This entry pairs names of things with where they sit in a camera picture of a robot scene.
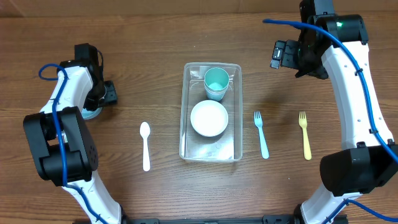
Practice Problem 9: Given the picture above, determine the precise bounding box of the light blue lower cup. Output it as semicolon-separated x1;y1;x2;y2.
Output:
204;82;229;101

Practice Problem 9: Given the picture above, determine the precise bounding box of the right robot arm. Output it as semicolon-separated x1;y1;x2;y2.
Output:
271;0;397;223

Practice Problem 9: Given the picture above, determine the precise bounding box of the yellow plastic fork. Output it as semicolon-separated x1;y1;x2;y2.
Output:
298;111;312;161

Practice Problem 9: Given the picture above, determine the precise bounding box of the left blue cable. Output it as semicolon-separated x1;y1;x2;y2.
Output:
38;63;109;224

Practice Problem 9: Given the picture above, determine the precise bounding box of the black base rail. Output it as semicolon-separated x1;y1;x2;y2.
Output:
121;214;349;224

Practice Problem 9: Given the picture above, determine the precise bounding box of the clear plastic container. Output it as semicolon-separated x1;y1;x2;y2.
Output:
179;62;243;162

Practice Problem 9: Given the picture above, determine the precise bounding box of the right blue cable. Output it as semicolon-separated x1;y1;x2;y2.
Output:
262;18;398;164

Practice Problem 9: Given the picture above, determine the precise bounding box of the light blue plastic fork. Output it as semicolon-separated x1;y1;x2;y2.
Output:
254;111;269;159

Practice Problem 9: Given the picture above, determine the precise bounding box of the teal top cup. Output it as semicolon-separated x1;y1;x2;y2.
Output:
205;67;229;91

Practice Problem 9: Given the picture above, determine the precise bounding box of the white plastic spoon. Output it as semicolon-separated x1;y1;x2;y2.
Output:
140;122;150;172

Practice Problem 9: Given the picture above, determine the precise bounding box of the blue cable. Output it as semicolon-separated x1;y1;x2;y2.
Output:
262;18;398;164
38;63;109;224

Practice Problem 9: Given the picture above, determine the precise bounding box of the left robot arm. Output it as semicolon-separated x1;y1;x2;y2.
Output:
23;43;128;223

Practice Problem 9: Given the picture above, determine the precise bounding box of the pink bowl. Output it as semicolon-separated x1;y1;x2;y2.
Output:
190;100;229;138

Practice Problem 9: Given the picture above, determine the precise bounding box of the light blue bowl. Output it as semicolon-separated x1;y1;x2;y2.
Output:
81;108;102;119

